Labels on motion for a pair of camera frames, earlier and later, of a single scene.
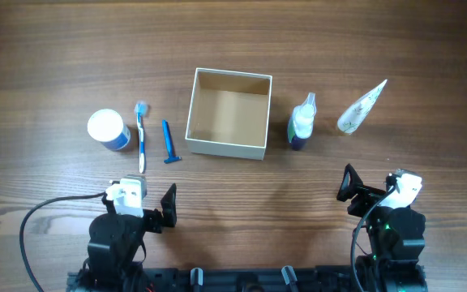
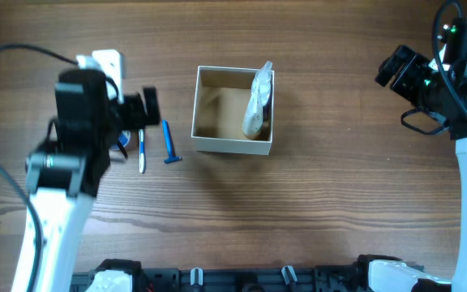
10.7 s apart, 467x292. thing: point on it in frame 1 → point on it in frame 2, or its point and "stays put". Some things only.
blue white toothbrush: (141, 111) stays put
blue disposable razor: (172, 158) stays put
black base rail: (327, 278) stays put
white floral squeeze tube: (355, 115) → (261, 84)
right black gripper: (364, 195) → (398, 69)
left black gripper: (154, 216) → (134, 109)
